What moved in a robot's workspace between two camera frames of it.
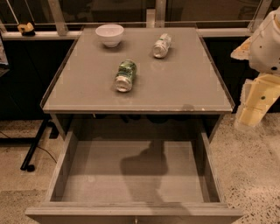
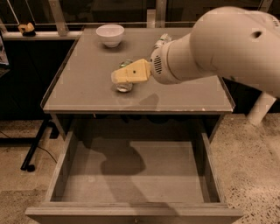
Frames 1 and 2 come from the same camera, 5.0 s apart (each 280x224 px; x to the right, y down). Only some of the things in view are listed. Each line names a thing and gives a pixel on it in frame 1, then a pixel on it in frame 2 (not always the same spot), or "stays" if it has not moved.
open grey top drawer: x=135 y=178 stays
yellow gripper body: x=264 y=48 -> x=158 y=66
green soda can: x=126 y=72 stays
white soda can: x=161 y=46 stays
